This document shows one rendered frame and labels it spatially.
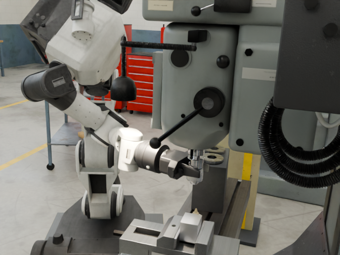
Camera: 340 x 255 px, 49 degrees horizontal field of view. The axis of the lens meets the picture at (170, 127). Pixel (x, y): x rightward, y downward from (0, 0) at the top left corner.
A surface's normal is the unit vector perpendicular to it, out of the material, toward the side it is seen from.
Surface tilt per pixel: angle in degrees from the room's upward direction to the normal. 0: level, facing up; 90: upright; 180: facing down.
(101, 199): 28
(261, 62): 90
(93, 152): 81
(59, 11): 59
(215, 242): 0
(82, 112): 95
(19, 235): 0
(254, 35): 90
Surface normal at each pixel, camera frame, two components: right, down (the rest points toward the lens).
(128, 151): -0.52, 0.06
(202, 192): -0.21, 0.28
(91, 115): 0.53, 0.35
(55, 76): 0.74, -0.06
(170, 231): 0.04, -0.95
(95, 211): 0.04, 0.51
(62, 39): 0.06, -0.25
